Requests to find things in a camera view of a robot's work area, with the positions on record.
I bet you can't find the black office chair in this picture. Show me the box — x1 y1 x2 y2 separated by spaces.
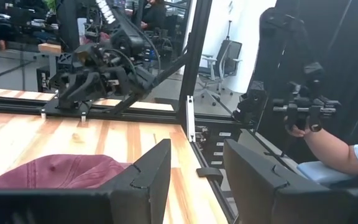
197 39 244 107

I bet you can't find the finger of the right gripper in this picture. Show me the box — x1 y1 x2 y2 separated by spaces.
85 72 105 97
57 73 90 109

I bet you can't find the person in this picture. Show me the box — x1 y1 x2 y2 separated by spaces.
140 0 175 32

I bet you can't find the black labelled control box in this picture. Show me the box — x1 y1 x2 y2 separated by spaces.
196 124 241 169

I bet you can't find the wooden table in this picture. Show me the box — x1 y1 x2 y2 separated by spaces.
37 42 62 54

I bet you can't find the black table edge clip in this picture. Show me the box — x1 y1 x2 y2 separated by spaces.
196 167 224 185

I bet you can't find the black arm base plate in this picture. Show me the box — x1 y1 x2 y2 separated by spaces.
40 98 130 118

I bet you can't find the person's hand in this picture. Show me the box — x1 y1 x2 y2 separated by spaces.
286 116 311 138

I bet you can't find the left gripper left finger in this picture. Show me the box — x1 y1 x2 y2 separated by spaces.
99 139 172 224

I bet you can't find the person's forearm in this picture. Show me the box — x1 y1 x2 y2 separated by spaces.
303 127 358 177

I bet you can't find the white metal bracket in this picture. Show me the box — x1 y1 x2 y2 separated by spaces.
185 95 196 143

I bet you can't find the maroon baseball cap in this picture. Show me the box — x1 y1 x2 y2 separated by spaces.
0 154 133 190

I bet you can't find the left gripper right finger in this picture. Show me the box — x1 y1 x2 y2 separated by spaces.
223 139 289 224

